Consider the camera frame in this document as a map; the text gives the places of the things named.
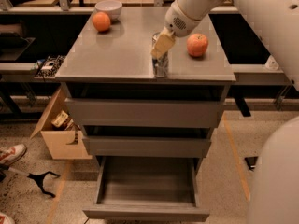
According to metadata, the cardboard box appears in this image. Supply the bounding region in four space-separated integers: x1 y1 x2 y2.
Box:
30 88 92 160

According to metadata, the clear sanitizer bottle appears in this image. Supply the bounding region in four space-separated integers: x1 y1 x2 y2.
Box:
264 55 279 71

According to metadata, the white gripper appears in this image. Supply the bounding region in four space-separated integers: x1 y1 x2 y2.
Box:
151 2 200 59

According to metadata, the red apple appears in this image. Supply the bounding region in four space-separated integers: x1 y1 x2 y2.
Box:
187 34 208 57

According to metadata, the grey top drawer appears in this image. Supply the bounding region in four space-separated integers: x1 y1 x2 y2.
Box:
65 98 223 128

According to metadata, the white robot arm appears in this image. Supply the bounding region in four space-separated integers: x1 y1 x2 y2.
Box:
151 0 299 224

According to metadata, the white red sneaker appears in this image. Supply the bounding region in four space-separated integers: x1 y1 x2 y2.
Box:
0 144 27 166

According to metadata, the snack package in box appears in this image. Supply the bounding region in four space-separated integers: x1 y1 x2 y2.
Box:
51 110 69 129

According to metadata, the grey middle drawer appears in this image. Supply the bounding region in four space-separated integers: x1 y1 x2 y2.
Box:
82 136 210 158

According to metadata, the black white notebook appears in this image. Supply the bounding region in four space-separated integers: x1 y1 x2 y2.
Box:
36 55 64 77

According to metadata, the white bowl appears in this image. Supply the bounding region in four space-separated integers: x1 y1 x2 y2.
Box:
95 0 122 21

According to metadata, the black grabber tool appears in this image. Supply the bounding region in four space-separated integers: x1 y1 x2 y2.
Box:
0 164 60 198

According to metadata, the grey drawer cabinet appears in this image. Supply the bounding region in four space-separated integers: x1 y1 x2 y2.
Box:
54 6 236 223

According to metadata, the orange fruit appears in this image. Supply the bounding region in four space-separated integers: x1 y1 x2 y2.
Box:
92 12 111 32

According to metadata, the silver blue redbull can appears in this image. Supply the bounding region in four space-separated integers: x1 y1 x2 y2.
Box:
151 31 170 78

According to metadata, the grey bottom drawer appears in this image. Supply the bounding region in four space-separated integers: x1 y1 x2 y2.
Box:
83 157 209 222

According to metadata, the grey drawer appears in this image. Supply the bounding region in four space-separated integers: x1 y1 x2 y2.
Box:
65 98 223 128
82 136 210 158
83 157 209 222

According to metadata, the black foot pedal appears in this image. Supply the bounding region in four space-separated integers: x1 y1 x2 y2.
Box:
245 156 258 171

